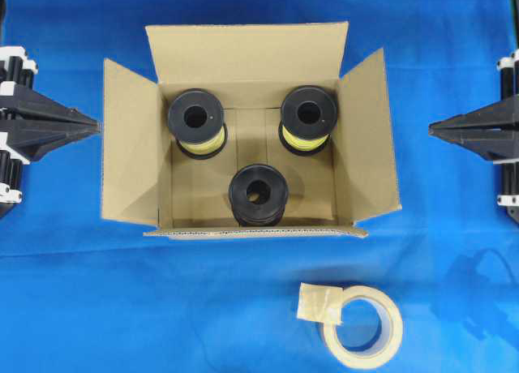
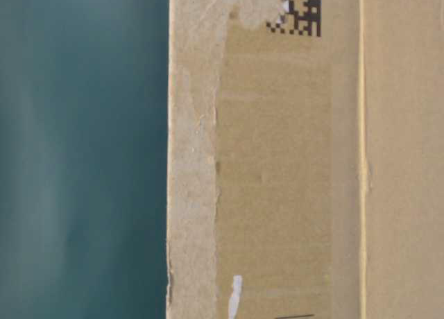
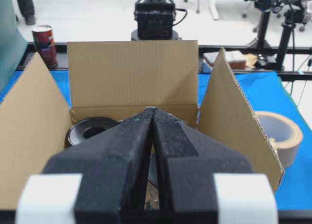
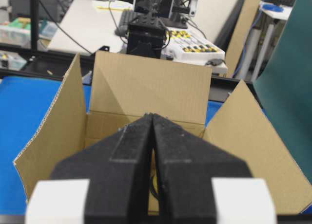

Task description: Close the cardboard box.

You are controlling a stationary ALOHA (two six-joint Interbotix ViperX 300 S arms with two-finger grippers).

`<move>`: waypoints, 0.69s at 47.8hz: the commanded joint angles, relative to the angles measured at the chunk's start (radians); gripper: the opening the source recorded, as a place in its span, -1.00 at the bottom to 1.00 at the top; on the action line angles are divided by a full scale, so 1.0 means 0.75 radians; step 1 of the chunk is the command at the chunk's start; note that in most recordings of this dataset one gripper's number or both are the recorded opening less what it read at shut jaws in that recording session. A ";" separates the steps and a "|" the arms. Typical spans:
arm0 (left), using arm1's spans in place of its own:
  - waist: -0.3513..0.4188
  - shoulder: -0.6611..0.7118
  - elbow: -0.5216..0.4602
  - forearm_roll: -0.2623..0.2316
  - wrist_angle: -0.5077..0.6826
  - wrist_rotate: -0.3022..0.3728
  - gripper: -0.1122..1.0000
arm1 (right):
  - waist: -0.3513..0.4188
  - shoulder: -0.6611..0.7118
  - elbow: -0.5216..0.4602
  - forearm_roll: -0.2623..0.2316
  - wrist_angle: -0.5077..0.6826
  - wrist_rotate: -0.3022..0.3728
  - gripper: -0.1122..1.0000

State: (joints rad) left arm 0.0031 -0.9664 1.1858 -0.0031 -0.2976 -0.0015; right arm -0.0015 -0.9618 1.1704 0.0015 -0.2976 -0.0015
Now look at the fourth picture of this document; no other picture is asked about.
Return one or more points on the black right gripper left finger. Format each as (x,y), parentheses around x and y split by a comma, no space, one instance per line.
(118,168)

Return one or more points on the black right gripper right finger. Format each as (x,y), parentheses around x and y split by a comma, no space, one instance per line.
(185,166)

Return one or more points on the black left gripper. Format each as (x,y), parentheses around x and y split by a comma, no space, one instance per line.
(146,36)

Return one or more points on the brown cardboard box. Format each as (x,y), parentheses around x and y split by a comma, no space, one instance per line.
(125,87)

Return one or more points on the leaning brown cardboard sheet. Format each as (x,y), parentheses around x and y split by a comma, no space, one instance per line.
(241,31)

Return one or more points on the white tilted board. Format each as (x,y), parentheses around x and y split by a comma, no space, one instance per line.
(89,25)

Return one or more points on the blue table cloth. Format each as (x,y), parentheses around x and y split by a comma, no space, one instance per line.
(24,102)

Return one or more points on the dark green board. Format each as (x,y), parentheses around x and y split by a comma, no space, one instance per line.
(285,86)

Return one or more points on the clear plastic storage bin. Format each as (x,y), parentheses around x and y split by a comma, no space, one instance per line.
(18,32)

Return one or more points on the black vertical frame post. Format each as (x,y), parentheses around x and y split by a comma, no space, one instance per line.
(34,13)

